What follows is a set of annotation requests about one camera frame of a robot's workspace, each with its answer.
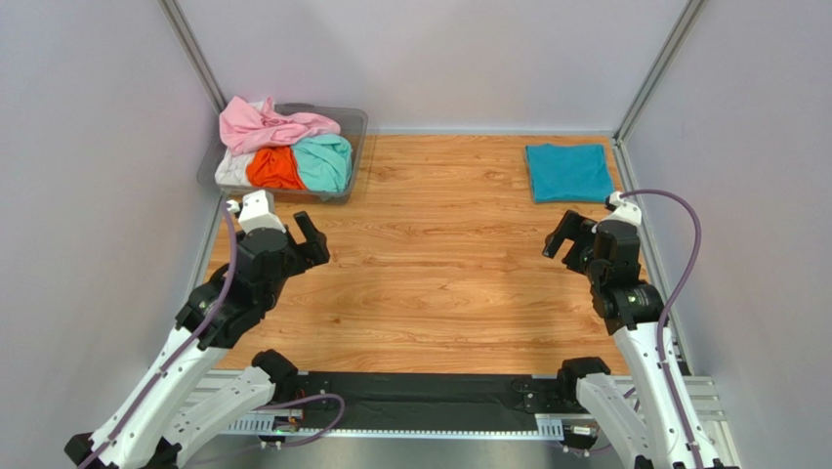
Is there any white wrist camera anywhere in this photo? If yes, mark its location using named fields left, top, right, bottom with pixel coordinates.
left=226, top=190, right=287, bottom=235
left=604, top=192, right=643, bottom=228

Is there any mint green t shirt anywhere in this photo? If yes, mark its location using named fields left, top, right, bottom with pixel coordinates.
left=291, top=134, right=353, bottom=192

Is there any orange t shirt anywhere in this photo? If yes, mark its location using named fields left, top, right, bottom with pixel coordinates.
left=246, top=147, right=307, bottom=191

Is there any pink t shirt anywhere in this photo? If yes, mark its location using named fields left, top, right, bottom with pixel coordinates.
left=219, top=97, right=341, bottom=156

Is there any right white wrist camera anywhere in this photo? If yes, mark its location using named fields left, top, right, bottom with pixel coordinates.
left=604, top=192, right=643, bottom=228

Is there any aluminium frame rail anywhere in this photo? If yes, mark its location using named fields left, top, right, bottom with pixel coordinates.
left=133, top=367, right=742, bottom=469

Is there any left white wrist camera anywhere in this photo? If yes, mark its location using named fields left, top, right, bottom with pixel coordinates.
left=226, top=190, right=287, bottom=235

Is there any grey plastic bin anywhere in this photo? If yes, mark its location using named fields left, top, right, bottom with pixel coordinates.
left=196, top=104, right=368, bottom=204

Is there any folded teal t shirt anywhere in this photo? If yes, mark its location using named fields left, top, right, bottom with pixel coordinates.
left=525, top=144, right=614, bottom=203

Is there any white t shirt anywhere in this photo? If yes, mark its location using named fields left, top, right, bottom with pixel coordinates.
left=215, top=97, right=270, bottom=186

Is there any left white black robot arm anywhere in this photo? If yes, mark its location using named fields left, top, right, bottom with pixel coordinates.
left=64, top=211, right=330, bottom=468

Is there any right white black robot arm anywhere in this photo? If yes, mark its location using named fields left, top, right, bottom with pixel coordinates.
left=542, top=207, right=728, bottom=468

